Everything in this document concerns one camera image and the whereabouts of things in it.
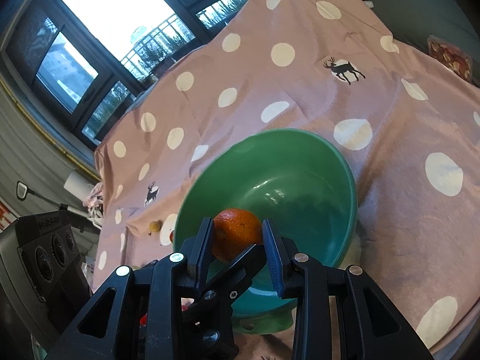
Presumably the pink polka dot blanket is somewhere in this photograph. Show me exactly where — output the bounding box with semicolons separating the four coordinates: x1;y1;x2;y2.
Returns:
94;0;479;353

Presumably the black speaker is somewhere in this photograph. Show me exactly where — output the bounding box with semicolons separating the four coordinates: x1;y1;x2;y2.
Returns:
1;210;92;350

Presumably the small tan fruit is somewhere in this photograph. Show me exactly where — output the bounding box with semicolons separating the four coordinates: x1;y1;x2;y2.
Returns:
148;221;162;234

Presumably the large orange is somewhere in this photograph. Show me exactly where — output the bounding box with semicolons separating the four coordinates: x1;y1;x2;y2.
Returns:
212;208;263;263

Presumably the green bowl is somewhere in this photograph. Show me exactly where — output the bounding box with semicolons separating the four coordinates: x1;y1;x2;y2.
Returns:
172;127;358;337

